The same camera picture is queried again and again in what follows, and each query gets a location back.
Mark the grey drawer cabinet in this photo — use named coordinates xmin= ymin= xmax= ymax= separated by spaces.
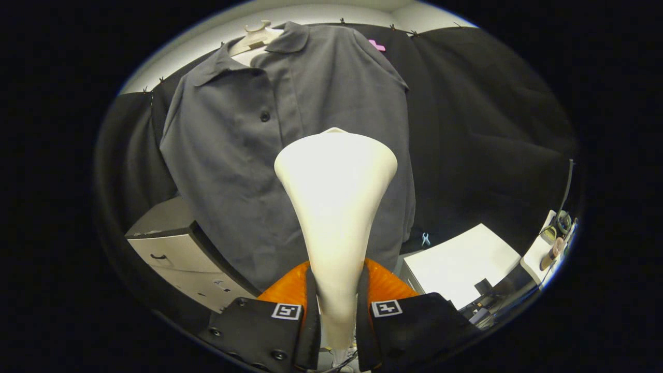
xmin=125 ymin=196 xmax=260 ymax=314

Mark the white garment steamer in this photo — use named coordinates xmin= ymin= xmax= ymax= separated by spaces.
xmin=274 ymin=127 xmax=398 ymax=372

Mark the white table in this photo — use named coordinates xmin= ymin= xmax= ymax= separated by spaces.
xmin=401 ymin=224 xmax=522 ymax=311

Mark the brown bottle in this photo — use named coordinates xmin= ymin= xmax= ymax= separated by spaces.
xmin=540 ymin=237 xmax=565 ymax=271

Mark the cream garment hanger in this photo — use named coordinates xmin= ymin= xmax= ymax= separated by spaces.
xmin=228 ymin=20 xmax=284 ymax=67

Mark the dark hanging cable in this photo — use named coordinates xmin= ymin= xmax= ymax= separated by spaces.
xmin=558 ymin=160 xmax=574 ymax=213

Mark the white side shelf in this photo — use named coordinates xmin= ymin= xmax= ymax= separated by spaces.
xmin=521 ymin=210 xmax=575 ymax=283

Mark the grey polo shirt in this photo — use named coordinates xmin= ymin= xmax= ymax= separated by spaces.
xmin=160 ymin=21 xmax=416 ymax=292

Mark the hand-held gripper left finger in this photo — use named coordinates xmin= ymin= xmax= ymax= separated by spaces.
xmin=197 ymin=262 xmax=322 ymax=372

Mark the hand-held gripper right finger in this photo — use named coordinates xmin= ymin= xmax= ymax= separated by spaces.
xmin=356 ymin=259 xmax=480 ymax=372

